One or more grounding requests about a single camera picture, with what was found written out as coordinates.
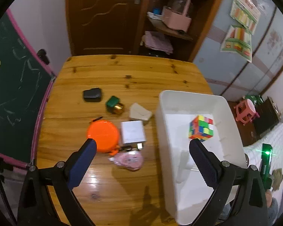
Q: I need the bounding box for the white plastic storage bin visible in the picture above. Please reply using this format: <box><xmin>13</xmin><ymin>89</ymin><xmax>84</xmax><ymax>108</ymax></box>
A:
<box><xmin>155</xmin><ymin>90</ymin><xmax>247</xmax><ymax>225</ymax></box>

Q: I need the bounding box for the round orange plastic case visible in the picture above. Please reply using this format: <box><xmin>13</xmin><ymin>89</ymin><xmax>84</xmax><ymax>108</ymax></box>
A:
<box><xmin>87</xmin><ymin>119</ymin><xmax>120</xmax><ymax>156</ymax></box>

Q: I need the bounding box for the pink correction tape dispenser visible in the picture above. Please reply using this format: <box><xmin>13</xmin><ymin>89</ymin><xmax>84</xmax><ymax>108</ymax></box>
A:
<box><xmin>109</xmin><ymin>150</ymin><xmax>144</xmax><ymax>171</ymax></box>

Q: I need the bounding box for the green capped amber bottle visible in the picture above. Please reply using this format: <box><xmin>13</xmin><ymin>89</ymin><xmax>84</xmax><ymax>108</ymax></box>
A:
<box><xmin>105</xmin><ymin>95</ymin><xmax>124</xmax><ymax>115</ymax></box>

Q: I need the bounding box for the black plug charger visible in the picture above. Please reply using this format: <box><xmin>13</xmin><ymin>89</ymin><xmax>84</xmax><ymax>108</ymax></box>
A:
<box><xmin>83</xmin><ymin>88</ymin><xmax>102</xmax><ymax>102</ymax></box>

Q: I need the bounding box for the beige angular plastic block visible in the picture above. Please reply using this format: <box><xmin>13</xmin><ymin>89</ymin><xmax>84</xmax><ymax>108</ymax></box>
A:
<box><xmin>129</xmin><ymin>103</ymin><xmax>153</xmax><ymax>124</ymax></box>

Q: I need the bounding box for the grey white plastic clip dispenser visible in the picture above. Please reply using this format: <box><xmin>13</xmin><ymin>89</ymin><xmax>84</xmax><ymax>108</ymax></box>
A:
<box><xmin>176</xmin><ymin>150</ymin><xmax>199</xmax><ymax>184</ymax></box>

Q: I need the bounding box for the multicolour rubik's cube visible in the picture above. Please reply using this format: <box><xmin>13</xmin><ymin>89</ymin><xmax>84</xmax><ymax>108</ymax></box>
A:
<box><xmin>188</xmin><ymin>115</ymin><xmax>214</xmax><ymax>142</ymax></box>

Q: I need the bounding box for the black device with green light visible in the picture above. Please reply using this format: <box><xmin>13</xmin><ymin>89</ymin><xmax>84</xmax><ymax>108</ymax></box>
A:
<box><xmin>260</xmin><ymin>143</ymin><xmax>274</xmax><ymax>190</ymax></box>

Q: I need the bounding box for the white square power adapter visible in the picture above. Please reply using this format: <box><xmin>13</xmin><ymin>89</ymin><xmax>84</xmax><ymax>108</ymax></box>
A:
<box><xmin>121</xmin><ymin>120</ymin><xmax>146</xmax><ymax>144</ymax></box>

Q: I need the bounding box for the pink plastic stool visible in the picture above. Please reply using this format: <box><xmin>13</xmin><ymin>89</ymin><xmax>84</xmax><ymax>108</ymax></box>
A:
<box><xmin>234</xmin><ymin>99</ymin><xmax>260</xmax><ymax>125</ymax></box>

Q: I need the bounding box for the white checked bed blanket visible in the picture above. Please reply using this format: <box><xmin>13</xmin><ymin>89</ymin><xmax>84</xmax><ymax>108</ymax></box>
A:
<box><xmin>243</xmin><ymin>123</ymin><xmax>283</xmax><ymax>204</ymax></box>

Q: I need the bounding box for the dark wooden cabinet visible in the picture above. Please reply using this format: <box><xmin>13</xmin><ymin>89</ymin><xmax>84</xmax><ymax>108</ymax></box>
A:
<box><xmin>253</xmin><ymin>97</ymin><xmax>280</xmax><ymax>137</ymax></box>

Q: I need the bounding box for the green bag on floor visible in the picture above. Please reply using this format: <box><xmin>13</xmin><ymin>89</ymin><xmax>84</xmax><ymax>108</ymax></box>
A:
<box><xmin>243</xmin><ymin>95</ymin><xmax>264</xmax><ymax>106</ymax></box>

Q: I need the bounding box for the folded pink cloth on shelf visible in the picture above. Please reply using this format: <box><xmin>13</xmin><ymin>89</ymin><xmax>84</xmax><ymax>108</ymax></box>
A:
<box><xmin>140</xmin><ymin>31</ymin><xmax>173</xmax><ymax>55</ymax></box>

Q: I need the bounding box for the pink storage box on shelf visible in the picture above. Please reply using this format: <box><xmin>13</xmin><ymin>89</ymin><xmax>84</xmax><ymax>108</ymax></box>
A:
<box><xmin>161</xmin><ymin>0</ymin><xmax>191</xmax><ymax>32</ymax></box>

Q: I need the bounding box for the dark wooden door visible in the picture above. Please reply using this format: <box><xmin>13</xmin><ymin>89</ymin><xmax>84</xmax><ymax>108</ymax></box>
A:
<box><xmin>65</xmin><ymin>0</ymin><xmax>150</xmax><ymax>56</ymax></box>

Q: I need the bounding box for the wooden shelf unit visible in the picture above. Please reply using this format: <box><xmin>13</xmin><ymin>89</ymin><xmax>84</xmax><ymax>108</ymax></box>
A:
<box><xmin>132</xmin><ymin>0</ymin><xmax>222</xmax><ymax>62</ymax></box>

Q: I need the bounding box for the green chalkboard with pink frame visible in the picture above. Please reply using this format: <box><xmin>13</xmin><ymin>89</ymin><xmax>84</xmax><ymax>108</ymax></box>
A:
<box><xmin>0</xmin><ymin>10</ymin><xmax>55</xmax><ymax>168</ymax></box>

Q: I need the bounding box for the colourful wall poster lower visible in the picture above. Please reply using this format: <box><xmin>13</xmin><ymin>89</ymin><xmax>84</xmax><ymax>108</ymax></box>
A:
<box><xmin>220</xmin><ymin>25</ymin><xmax>252</xmax><ymax>63</ymax></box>

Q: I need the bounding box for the colourful wall poster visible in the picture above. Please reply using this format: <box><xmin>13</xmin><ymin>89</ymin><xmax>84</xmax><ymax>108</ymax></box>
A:
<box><xmin>229</xmin><ymin>0</ymin><xmax>261</xmax><ymax>35</ymax></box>
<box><xmin>220</xmin><ymin>25</ymin><xmax>252</xmax><ymax>63</ymax></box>

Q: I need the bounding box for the colourful wall poster upper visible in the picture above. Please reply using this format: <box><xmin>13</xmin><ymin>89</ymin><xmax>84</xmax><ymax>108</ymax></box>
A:
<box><xmin>229</xmin><ymin>0</ymin><xmax>261</xmax><ymax>35</ymax></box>

